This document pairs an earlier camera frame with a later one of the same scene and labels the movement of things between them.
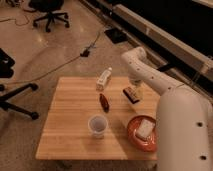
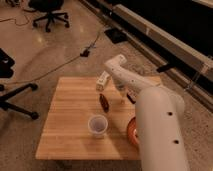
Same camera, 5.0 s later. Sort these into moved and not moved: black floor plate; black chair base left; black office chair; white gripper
Moved: white gripper
Not moved: black office chair; black chair base left; black floor plate
